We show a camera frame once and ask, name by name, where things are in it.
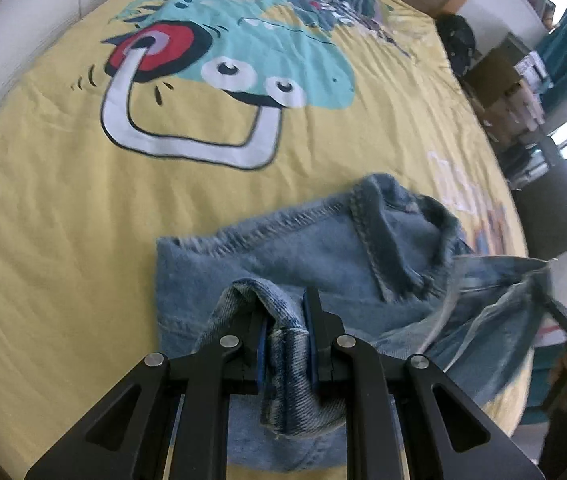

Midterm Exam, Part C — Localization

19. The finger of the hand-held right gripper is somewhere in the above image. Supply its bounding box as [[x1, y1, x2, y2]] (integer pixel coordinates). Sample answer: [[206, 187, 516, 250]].
[[531, 266, 567, 343]]

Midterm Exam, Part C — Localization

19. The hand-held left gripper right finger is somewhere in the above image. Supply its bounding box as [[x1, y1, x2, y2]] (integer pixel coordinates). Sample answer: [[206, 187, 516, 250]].
[[305, 287, 547, 480]]

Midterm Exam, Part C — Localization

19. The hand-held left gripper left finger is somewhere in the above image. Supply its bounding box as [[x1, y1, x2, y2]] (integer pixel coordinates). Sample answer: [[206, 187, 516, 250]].
[[23, 307, 269, 480]]

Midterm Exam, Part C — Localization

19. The blue denim jacket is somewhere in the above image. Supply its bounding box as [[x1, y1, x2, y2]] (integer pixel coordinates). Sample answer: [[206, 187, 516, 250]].
[[156, 172, 554, 473]]

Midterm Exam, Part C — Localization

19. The black chair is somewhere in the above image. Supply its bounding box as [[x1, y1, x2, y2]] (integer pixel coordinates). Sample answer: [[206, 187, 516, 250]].
[[511, 157, 567, 262]]

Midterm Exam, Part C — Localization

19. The yellow cartoon printed bedspread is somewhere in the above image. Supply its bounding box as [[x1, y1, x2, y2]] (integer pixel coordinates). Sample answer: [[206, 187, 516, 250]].
[[0, 0, 534, 480]]

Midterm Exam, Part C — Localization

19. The stack of cardboard boxes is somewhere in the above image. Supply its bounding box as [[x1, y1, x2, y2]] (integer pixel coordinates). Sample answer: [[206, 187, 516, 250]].
[[465, 35, 550, 147]]

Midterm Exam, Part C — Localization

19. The black backpack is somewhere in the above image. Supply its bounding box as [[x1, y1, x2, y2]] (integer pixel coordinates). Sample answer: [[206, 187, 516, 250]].
[[436, 14, 477, 77]]

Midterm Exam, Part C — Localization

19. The white wardrobe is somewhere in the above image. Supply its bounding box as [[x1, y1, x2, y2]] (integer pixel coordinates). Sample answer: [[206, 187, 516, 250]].
[[0, 0, 156, 151]]

